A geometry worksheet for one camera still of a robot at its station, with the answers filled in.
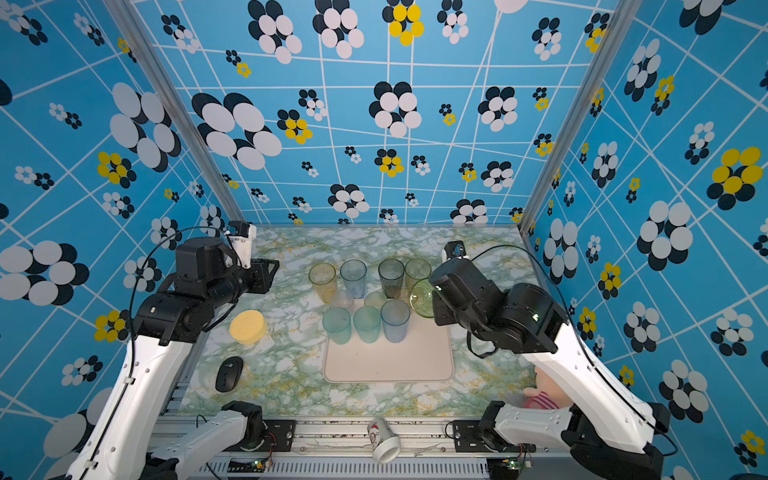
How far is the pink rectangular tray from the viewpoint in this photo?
0.84 metres

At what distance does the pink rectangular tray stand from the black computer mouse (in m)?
0.25

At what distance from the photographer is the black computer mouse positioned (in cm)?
82
